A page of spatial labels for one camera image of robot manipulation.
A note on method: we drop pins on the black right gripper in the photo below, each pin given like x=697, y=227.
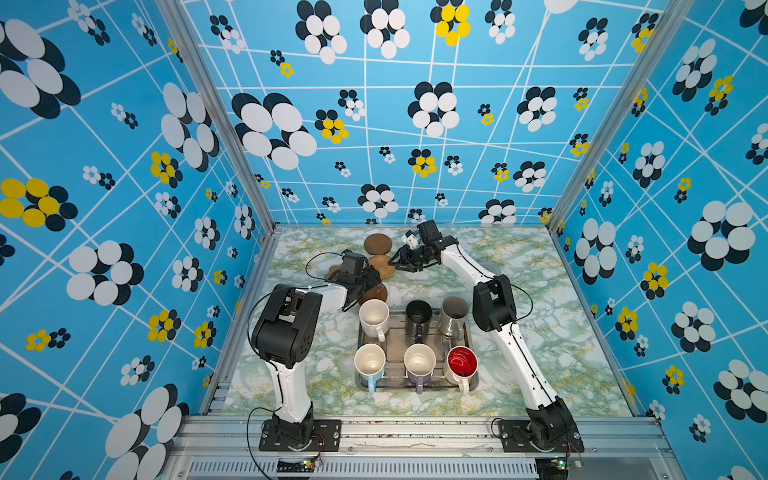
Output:
x=405, y=259

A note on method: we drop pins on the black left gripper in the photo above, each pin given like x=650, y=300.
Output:
x=368, y=273

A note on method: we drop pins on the tan rattan round coaster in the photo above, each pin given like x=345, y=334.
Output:
x=381, y=264

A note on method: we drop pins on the rusty brown round coaster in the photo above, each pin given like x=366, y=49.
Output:
x=379, y=292

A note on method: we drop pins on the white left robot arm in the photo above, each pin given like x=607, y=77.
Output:
x=285, y=329

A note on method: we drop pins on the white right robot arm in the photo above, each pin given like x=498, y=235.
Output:
x=494, y=312

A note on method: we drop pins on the dark brown round wooden coaster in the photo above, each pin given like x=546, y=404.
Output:
x=378, y=244

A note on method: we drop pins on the white ceramic mug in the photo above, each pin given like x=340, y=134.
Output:
x=374, y=317

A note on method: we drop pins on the stainless steel mug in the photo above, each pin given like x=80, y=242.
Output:
x=451, y=322

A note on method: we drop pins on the black metal mug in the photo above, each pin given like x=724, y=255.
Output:
x=418, y=316

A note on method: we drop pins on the metal serving tray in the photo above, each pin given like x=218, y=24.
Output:
x=395, y=345

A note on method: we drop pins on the red interior white mug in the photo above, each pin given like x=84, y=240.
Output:
x=460, y=366

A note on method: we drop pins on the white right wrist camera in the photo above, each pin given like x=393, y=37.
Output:
x=411, y=239

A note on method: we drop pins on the white mug blue handle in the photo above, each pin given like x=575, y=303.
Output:
x=370, y=363

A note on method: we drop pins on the white mug purple handle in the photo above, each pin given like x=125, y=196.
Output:
x=419, y=362

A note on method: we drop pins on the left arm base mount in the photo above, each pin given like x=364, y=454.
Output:
x=299, y=435

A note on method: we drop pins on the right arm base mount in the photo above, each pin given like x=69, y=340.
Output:
x=531, y=436

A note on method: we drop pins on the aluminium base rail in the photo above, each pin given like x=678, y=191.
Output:
x=221, y=447

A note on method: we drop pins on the aluminium corner post left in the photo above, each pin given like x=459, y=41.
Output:
x=181, y=31

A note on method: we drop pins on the aluminium corner post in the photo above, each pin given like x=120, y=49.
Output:
x=671, y=20
x=181, y=31

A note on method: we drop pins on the aluminium corner post right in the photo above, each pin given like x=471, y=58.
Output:
x=671, y=20

